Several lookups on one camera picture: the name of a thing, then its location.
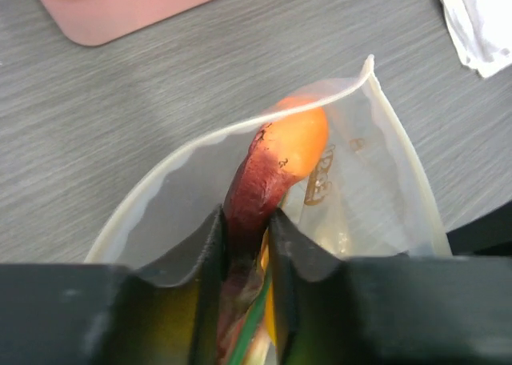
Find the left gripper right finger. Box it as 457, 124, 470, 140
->
269, 211, 511, 364

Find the fake yellow lemon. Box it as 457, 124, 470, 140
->
260, 231, 276, 344

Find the pink divided organizer tray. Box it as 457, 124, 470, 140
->
39, 0, 213, 46

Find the rolled white towel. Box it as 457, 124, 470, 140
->
439, 0, 511, 78

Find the fake green leaf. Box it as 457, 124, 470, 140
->
226, 264, 277, 365

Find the fake steak slice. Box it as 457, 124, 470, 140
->
216, 106, 329, 364

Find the clear zip top bag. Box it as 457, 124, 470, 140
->
83, 54, 453, 365

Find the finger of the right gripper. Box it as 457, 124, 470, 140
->
447, 202, 512, 257

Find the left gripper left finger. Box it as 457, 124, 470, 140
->
1, 208, 224, 364

